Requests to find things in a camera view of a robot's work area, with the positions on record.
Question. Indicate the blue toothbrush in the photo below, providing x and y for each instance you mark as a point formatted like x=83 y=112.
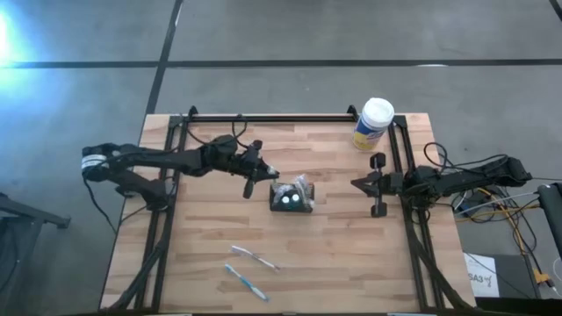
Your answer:
x=247 y=283

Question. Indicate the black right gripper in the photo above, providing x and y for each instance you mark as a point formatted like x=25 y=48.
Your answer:
x=392 y=183

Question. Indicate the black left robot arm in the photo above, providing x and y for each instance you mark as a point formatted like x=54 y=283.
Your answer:
x=167 y=158

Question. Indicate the grey metal stand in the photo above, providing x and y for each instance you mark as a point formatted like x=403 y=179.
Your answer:
x=30 y=213

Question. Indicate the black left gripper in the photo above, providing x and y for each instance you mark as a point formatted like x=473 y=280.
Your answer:
x=226 y=155

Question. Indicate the blue electronic device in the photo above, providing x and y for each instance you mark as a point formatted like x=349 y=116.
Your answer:
x=472 y=202

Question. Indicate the white yellow blue wipes canister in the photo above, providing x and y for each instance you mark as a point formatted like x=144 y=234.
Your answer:
x=371 y=127

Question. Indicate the white paper sign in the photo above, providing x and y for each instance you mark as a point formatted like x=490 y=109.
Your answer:
x=480 y=281

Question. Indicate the dark grey floor panel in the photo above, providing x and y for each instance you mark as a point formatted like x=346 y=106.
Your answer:
x=511 y=285

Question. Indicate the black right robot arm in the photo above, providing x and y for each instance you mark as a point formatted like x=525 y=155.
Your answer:
x=474 y=175

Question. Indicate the black padded bar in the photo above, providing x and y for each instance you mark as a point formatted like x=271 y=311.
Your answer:
x=552 y=210

